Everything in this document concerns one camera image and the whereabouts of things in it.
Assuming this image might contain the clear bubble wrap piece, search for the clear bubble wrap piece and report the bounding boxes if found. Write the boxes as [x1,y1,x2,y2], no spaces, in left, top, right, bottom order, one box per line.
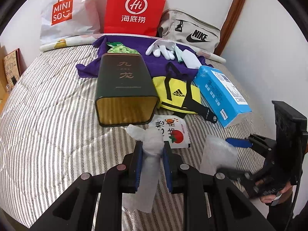
[199,135,238,176]

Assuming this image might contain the orange fruit tissue packet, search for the orange fruit tissue packet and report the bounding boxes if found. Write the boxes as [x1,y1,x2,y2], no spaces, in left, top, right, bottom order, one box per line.
[148,115,191,149]

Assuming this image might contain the blue tissue pack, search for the blue tissue pack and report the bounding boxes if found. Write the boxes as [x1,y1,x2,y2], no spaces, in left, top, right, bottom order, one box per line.
[194,65,252,128]

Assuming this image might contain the yellow adidas waist bag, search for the yellow adidas waist bag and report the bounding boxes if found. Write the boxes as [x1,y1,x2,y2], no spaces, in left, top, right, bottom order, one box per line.
[152,62,218,124]

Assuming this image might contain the person's right hand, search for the person's right hand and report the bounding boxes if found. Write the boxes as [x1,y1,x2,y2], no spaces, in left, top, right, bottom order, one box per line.
[259,182,293,205]

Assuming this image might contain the dark green tea tin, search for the dark green tea tin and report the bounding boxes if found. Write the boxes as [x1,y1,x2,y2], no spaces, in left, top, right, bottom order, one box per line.
[95,53,160,127]

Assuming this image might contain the white folded cloth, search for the white folded cloth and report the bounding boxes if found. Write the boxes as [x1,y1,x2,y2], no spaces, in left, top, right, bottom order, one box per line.
[175,47,202,69]

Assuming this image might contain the purple cloth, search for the purple cloth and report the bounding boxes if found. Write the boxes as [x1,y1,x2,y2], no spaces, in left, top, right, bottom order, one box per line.
[76,34,213,80]

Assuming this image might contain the white gloves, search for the white gloves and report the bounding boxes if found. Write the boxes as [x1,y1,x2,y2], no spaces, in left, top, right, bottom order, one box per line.
[145,40,181,60]

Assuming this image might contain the green tissue packet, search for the green tissue packet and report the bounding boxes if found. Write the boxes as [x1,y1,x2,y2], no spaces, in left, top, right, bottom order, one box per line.
[106,42,139,54]

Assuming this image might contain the beige nike bag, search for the beige nike bag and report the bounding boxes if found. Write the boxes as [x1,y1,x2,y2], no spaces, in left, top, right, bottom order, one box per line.
[157,9,220,53]

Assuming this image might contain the red haidilao paper bag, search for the red haidilao paper bag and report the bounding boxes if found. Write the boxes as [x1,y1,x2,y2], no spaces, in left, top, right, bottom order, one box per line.
[103,0,166,37]

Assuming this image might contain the brown printed box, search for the brown printed box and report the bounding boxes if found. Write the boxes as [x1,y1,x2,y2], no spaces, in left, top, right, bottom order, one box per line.
[3,49,21,87]

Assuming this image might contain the white miniso plastic bag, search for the white miniso plastic bag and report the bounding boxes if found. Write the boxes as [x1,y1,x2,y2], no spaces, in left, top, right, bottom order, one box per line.
[40,0,100,45]

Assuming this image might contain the brown wooden door frame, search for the brown wooden door frame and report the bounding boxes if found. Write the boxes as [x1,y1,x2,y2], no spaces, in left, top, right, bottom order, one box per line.
[214,0,246,55]

